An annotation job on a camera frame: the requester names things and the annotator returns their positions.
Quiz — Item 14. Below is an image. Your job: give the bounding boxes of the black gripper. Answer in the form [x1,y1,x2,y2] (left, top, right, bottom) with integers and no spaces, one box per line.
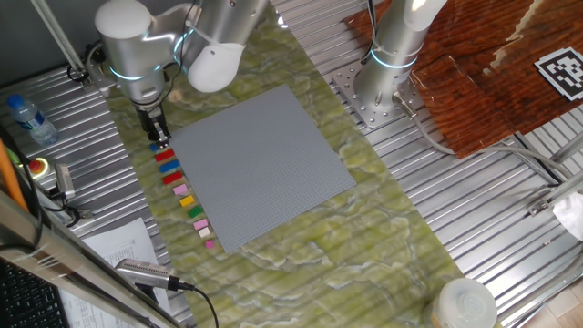
[135,104,172,148]

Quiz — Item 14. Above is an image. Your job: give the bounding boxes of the grey Lego baseplate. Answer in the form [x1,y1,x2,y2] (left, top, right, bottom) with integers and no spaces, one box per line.
[167,83,357,254]

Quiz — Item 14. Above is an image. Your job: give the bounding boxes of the black round knob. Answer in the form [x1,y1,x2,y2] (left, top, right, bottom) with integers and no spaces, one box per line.
[66,61,92,87]

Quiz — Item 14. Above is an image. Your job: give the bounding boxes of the printed paper sheets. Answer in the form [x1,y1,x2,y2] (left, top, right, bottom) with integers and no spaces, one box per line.
[58,217,172,328]

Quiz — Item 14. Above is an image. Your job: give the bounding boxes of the red emergency stop button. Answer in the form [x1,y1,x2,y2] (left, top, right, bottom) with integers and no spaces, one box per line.
[25,157,50,179]

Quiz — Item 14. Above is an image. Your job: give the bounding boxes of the clear plastic water bottle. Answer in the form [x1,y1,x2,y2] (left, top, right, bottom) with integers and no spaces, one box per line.
[5,93,60,147]

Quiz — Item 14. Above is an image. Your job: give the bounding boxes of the orange pole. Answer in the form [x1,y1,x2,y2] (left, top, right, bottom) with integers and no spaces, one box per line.
[0,138,29,213]

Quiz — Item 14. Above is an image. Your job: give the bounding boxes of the aluminium foreground bar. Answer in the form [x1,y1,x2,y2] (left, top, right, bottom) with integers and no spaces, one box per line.
[0,189,186,328]

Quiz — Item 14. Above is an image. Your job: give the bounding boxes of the green marble pattern mat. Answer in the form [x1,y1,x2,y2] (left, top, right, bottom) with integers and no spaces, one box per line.
[90,0,505,328]

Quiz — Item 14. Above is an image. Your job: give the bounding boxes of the black keyboard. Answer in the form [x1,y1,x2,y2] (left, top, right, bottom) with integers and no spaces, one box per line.
[0,259,69,328]

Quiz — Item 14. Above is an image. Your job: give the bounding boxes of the brown wooden board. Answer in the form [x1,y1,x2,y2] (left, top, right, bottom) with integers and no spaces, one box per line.
[342,0,583,159]

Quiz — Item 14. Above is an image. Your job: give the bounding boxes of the white round container lid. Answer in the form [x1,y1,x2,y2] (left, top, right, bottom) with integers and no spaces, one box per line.
[430,277,499,328]

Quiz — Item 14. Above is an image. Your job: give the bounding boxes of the black white fiducial marker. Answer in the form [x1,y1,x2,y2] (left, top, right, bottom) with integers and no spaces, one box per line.
[533,46,583,102]

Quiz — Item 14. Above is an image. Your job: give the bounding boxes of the white cloth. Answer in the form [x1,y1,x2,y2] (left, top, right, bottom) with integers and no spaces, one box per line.
[552,190,583,242]

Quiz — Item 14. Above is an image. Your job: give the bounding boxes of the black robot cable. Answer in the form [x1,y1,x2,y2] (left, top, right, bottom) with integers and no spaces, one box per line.
[157,0,204,108]

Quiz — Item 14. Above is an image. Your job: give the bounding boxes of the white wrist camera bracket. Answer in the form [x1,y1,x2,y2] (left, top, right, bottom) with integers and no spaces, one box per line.
[87,58,118,96]

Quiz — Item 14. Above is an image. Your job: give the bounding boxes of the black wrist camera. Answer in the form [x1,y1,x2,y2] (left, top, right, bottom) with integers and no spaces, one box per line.
[84,43,108,67]

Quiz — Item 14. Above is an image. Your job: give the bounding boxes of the grey ribbed camera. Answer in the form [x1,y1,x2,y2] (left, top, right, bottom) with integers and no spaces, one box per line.
[54,162,77,200]

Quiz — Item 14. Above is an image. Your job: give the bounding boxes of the metal camera mount clamp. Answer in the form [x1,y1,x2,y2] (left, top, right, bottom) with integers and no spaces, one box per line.
[45,189,95,229]

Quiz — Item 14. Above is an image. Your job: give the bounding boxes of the silver camera with grille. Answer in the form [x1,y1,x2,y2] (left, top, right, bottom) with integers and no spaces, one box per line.
[113,258,179,292]

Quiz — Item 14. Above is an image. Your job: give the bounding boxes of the slanted aluminium post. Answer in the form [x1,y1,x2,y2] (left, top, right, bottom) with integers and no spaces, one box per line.
[29,0,87,77]

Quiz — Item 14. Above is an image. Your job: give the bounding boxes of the black camera cable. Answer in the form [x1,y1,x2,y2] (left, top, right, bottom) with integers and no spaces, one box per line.
[175,280,220,328]

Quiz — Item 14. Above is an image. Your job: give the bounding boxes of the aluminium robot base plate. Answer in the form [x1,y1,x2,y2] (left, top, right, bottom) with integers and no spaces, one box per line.
[331,61,427,130]

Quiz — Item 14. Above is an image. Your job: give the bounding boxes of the black base cable bundle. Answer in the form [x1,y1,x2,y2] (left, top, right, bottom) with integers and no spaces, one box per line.
[359,0,382,65]

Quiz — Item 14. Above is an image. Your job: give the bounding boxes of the grey base hose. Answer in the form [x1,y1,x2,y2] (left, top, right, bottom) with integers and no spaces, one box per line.
[391,89,575,183]

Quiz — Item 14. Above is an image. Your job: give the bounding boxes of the aluminium profile frame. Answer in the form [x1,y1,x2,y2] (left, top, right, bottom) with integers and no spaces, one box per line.
[512,129,583,218]

